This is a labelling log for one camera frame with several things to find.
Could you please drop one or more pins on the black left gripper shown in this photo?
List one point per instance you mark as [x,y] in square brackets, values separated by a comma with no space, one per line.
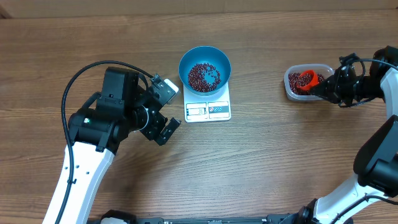
[164,137]

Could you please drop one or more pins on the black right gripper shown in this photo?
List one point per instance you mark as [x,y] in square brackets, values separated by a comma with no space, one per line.
[334,91]

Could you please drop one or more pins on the red measuring scoop blue handle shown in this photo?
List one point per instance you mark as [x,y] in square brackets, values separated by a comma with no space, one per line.
[313,82]

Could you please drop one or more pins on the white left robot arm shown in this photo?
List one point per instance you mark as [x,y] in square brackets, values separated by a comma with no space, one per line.
[83,170]

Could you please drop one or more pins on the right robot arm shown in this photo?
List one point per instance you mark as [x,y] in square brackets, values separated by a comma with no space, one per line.
[375,170]

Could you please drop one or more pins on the white kitchen scale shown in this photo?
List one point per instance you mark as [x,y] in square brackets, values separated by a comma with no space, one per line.
[201,108]

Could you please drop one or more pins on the red beans in bowl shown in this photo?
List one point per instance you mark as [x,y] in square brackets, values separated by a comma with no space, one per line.
[204,77]

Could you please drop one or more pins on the blue bowl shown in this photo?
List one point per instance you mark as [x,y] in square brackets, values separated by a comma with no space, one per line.
[205,54]

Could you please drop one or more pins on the clear plastic container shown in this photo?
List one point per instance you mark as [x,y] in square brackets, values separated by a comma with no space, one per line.
[323,71]

